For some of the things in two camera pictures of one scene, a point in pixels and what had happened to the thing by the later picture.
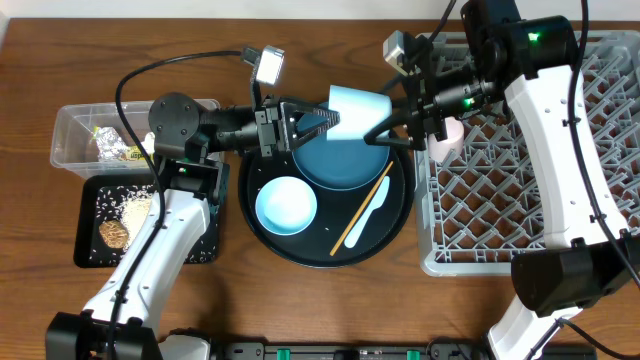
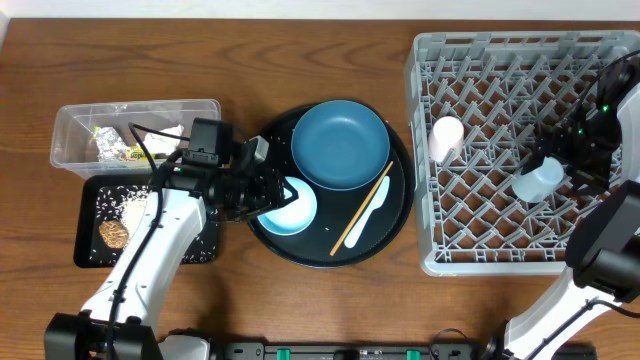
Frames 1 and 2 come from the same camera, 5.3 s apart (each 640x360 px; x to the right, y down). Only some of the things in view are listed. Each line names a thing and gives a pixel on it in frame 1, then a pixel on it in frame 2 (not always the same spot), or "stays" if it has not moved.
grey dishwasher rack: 481,209 stays
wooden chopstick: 362,207 stays
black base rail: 309,351 stays
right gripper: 422,104 to 596,176
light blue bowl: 286,205 stays
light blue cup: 359,111 to 540,183
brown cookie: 114,233 stays
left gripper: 270,126 to 273,193
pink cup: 438,149 stays
